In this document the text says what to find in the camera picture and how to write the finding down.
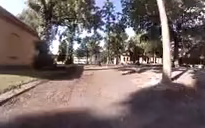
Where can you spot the grey stone kerb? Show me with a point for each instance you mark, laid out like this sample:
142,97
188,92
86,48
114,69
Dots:
13,92

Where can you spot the row of trees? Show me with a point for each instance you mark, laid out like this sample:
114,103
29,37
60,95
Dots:
116,40

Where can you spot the dark bush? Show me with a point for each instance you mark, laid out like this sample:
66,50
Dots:
43,57

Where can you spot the grass patch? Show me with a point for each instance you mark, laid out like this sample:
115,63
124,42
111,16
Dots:
6,81

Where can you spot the pale tree trunk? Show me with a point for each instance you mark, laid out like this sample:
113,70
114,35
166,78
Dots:
165,40

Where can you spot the distant pale buildings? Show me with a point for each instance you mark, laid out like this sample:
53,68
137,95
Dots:
125,59

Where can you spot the tan building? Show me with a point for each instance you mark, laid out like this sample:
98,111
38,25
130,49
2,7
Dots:
10,43

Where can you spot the reddish brown paved road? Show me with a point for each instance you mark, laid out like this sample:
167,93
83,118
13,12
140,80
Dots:
100,90

